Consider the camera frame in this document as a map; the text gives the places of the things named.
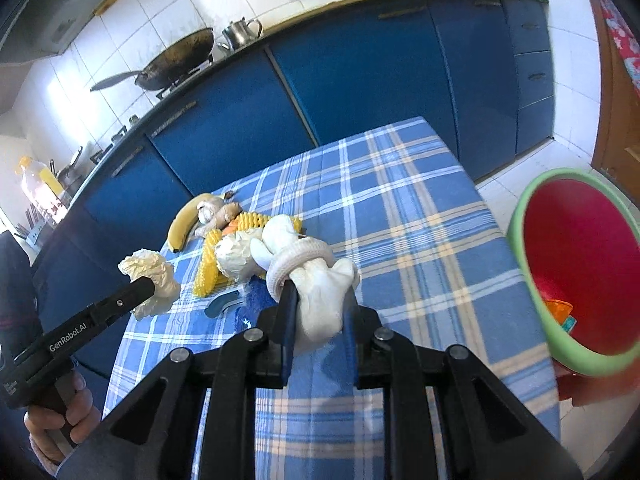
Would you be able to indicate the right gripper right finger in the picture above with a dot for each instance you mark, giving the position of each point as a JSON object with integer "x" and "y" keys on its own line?
{"x": 383, "y": 359}

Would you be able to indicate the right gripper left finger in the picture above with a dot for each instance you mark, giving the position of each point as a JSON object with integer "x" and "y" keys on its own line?
{"x": 258, "y": 358}

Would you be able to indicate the white tissue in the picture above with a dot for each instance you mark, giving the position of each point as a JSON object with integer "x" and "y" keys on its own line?
{"x": 145, "y": 263}

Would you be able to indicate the orange plastic bag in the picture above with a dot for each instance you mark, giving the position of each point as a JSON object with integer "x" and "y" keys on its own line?
{"x": 561, "y": 311}

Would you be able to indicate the blue kitchen cabinets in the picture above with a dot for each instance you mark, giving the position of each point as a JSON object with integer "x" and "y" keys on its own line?
{"x": 479, "y": 72}

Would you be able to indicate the person's left hand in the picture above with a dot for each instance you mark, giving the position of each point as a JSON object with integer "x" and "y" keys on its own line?
{"x": 81, "y": 414}

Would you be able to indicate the blue crumpled wrapper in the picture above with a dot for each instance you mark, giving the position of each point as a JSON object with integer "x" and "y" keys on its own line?
{"x": 222, "y": 302}

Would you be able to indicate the ginger root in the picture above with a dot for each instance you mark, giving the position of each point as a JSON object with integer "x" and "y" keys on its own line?
{"x": 219, "y": 219}

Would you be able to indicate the yellow banana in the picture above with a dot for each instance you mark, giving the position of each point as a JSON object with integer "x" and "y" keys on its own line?
{"x": 184, "y": 221}

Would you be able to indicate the garlic bulb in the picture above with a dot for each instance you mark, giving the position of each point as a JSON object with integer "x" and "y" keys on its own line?
{"x": 205, "y": 212}

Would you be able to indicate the cooking oil bottle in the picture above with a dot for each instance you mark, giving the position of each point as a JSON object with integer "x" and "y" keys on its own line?
{"x": 42, "y": 189}

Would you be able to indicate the red plastic stool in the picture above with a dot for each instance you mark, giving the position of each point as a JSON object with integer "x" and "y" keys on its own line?
{"x": 584, "y": 390}

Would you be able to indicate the steel pot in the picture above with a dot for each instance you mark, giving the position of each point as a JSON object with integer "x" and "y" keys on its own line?
{"x": 71, "y": 177}

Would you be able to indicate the red bin with green rim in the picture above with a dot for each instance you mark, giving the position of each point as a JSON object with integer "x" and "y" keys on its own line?
{"x": 575, "y": 240}

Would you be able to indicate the gas stove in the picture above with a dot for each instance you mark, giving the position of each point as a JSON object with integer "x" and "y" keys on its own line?
{"x": 184, "y": 78}

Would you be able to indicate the wooden door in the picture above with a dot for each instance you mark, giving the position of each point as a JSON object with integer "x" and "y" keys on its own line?
{"x": 617, "y": 147}

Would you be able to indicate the black wok pan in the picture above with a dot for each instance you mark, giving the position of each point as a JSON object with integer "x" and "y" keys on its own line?
{"x": 170, "y": 65}

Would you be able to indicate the steel kettle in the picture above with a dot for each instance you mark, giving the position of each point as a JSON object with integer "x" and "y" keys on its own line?
{"x": 239, "y": 34}

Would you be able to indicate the red floral cloth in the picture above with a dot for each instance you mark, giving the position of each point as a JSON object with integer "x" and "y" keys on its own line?
{"x": 625, "y": 42}

